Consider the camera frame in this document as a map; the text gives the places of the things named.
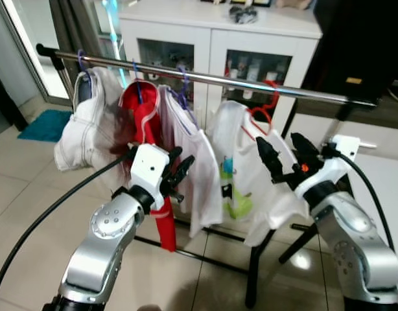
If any red garment white piping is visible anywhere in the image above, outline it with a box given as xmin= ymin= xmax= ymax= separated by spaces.
xmin=117 ymin=80 xmax=180 ymax=252

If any white denim garment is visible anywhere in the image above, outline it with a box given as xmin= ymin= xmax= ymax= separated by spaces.
xmin=54 ymin=66 xmax=127 ymax=173

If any white glass-door cabinet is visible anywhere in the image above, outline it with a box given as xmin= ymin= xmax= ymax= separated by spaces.
xmin=117 ymin=0 xmax=323 ymax=133

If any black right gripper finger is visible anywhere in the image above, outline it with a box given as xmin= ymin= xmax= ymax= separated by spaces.
xmin=255 ymin=136 xmax=285 ymax=182
xmin=289 ymin=132 xmax=323 ymax=169

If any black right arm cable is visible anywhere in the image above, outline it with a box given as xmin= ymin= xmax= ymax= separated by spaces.
xmin=329 ymin=150 xmax=398 ymax=286

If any red plastic hanger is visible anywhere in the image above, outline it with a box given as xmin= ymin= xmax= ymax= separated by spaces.
xmin=241 ymin=79 xmax=281 ymax=141

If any metal clothes rack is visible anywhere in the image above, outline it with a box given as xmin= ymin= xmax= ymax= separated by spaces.
xmin=36 ymin=43 xmax=381 ymax=309

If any white framed glass door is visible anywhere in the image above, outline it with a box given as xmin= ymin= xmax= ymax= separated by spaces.
xmin=0 ymin=0 xmax=60 ymax=104

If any white t-shirt green print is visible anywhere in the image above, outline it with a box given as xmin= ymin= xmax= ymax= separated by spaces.
xmin=207 ymin=100 xmax=311 ymax=247

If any purple plastic hanger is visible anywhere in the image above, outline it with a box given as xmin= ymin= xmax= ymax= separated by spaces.
xmin=76 ymin=49 xmax=89 ymax=82
xmin=175 ymin=65 xmax=200 ymax=127

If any black television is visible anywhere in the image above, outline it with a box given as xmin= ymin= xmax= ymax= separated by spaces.
xmin=301 ymin=0 xmax=398 ymax=103

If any dark grey curtain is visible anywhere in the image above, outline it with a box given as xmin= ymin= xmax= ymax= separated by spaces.
xmin=49 ymin=0 xmax=117 ymax=65

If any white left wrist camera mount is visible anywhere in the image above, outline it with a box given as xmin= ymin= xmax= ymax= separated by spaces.
xmin=130 ymin=143 xmax=171 ymax=212

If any dark wooden tv stand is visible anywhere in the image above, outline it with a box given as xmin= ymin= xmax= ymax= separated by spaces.
xmin=288 ymin=97 xmax=398 ymax=130

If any white thin shirt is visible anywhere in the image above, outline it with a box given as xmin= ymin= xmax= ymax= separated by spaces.
xmin=157 ymin=84 xmax=224 ymax=238

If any blue plastic hanger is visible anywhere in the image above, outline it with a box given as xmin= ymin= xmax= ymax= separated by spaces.
xmin=131 ymin=60 xmax=145 ymax=104

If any small black gadget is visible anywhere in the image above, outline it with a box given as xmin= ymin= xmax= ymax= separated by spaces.
xmin=229 ymin=5 xmax=259 ymax=25

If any teal floor mat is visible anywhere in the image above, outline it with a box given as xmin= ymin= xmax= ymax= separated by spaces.
xmin=18 ymin=109 xmax=74 ymax=143

